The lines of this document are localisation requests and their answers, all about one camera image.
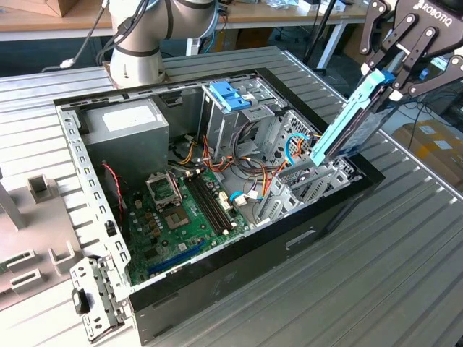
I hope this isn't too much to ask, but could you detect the white board connector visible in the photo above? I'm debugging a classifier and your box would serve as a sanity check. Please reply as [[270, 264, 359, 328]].
[[218, 190, 233, 213]]

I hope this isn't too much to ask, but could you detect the metal disk bay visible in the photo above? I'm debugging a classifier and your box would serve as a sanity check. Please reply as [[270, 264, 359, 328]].
[[252, 155, 365, 228]]

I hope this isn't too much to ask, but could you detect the hard disk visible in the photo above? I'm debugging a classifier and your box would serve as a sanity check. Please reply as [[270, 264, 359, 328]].
[[309, 68, 399, 168]]

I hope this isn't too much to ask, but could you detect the grey parts rack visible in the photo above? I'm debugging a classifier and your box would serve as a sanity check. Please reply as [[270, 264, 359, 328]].
[[0, 173, 87, 312]]

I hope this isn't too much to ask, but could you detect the yellow black wire bundle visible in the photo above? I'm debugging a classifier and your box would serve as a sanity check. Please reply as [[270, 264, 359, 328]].
[[172, 134, 199, 166]]

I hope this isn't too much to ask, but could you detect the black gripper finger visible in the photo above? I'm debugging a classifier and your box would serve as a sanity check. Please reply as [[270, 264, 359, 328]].
[[359, 0, 417, 75], [388, 27, 463, 104]]

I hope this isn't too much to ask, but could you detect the grey drive cage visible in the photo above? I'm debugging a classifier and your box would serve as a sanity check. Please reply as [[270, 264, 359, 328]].
[[197, 81, 289, 163]]

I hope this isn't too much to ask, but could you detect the brown cardboard sheet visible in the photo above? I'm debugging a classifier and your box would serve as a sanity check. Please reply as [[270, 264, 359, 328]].
[[341, 23, 365, 68]]

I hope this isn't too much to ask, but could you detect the CPU socket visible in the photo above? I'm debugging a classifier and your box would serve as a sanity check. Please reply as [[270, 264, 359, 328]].
[[161, 205, 192, 233]]

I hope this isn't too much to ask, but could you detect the black slot latch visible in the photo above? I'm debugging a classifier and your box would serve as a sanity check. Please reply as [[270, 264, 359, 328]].
[[71, 288, 91, 315]]

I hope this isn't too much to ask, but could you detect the large taped cardboard box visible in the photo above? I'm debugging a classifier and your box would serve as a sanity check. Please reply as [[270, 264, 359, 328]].
[[392, 121, 463, 192]]

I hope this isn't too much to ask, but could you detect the black RAM slot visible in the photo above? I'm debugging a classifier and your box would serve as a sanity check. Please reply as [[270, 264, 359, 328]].
[[186, 172, 221, 236], [194, 171, 229, 234], [197, 170, 233, 233], [190, 171, 224, 235]]

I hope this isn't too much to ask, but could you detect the metal socket cover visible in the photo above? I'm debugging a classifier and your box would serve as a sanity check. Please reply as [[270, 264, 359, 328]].
[[144, 171, 183, 213]]

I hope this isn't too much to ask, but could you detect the wooden desk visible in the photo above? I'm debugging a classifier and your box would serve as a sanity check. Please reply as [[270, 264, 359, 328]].
[[0, 7, 114, 43], [227, 0, 368, 73]]

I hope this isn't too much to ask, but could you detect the blue expansion slot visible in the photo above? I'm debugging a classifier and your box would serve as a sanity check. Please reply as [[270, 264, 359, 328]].
[[146, 240, 207, 278]]

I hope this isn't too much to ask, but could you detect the black PC case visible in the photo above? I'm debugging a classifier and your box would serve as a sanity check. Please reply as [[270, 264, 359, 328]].
[[53, 67, 386, 346]]

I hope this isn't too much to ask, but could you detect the blue drive latch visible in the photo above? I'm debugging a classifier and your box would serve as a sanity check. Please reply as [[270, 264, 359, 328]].
[[208, 82, 253, 113]]

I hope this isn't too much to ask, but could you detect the grey power supply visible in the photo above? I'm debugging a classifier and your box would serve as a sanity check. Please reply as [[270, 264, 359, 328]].
[[82, 98, 171, 189]]

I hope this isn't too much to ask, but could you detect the green RAM stick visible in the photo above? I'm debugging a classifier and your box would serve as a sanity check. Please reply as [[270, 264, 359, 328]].
[[0, 252, 29, 275]]

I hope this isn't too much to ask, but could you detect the blue data wire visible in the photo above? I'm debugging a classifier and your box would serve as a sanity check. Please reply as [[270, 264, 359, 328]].
[[284, 132, 313, 168], [229, 189, 262, 209]]

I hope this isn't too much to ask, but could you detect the green motherboard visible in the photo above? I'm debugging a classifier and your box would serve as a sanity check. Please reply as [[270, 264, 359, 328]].
[[124, 168, 250, 288]]

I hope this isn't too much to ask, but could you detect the brown cardboard box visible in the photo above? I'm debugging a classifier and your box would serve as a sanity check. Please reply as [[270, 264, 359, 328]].
[[0, 0, 79, 18]]

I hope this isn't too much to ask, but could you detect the red yellow power wire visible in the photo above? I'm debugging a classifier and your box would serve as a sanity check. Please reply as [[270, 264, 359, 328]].
[[298, 132, 325, 160]]

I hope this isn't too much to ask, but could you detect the orange red wire bundle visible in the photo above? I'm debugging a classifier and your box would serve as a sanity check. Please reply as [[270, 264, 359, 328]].
[[200, 135, 290, 198]]

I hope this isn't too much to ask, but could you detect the dark cable with white plug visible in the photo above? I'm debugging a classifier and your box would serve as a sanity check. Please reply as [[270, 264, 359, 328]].
[[40, 0, 153, 73]]

